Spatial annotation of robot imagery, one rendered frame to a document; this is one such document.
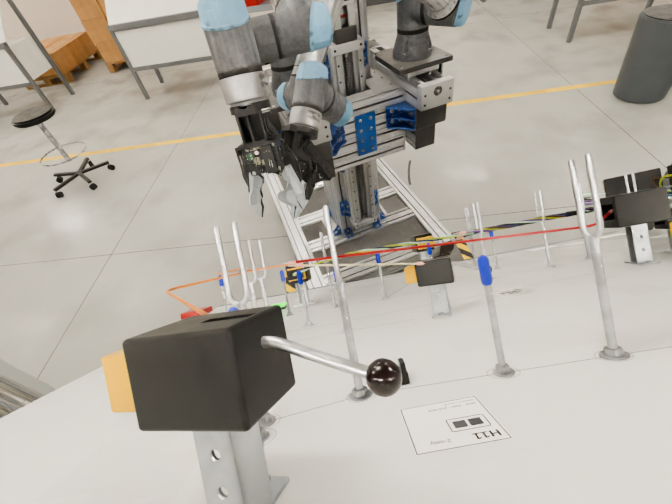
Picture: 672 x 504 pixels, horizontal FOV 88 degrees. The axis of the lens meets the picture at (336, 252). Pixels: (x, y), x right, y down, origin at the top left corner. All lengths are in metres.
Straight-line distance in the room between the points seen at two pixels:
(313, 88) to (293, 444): 0.77
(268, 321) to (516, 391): 0.17
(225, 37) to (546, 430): 0.61
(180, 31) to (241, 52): 4.59
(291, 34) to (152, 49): 4.74
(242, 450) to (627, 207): 0.61
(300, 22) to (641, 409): 0.70
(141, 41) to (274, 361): 5.36
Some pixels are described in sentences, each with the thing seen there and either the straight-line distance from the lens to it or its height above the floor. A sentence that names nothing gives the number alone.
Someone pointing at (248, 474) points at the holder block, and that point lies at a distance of 0.18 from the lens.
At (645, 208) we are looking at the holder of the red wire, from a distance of 0.68.
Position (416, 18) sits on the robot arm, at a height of 1.30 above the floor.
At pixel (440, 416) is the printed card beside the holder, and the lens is 0.24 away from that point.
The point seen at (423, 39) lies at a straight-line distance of 1.53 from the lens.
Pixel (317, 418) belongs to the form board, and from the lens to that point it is 0.26.
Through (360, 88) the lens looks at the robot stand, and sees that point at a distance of 1.58.
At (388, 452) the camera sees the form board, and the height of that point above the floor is 1.46.
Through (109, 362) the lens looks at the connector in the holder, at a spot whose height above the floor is 1.54.
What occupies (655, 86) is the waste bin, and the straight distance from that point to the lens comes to 4.10.
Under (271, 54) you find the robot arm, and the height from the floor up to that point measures 1.47.
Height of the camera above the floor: 1.67
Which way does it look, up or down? 46 degrees down
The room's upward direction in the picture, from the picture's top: 12 degrees counter-clockwise
